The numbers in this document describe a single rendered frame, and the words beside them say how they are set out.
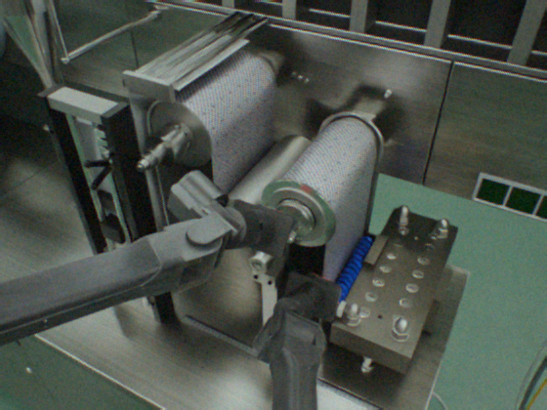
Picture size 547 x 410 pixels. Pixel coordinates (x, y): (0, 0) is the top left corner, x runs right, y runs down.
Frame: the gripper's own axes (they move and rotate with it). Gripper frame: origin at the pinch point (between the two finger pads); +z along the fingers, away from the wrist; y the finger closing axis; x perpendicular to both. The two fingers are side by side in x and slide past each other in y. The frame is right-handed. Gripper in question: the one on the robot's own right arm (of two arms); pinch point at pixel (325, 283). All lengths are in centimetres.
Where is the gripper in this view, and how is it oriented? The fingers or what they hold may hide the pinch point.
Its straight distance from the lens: 100.2
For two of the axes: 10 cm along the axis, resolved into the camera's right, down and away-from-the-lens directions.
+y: 8.8, 3.1, -3.6
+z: 4.1, -1.2, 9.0
